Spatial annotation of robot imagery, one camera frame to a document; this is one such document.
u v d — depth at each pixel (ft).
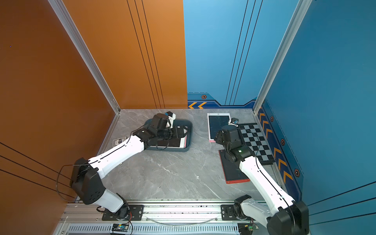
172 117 2.47
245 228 2.32
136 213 2.42
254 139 3.24
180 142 3.17
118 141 3.26
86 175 1.41
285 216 1.22
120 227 2.36
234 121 2.22
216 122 3.70
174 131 2.31
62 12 2.33
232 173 2.86
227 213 2.38
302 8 2.29
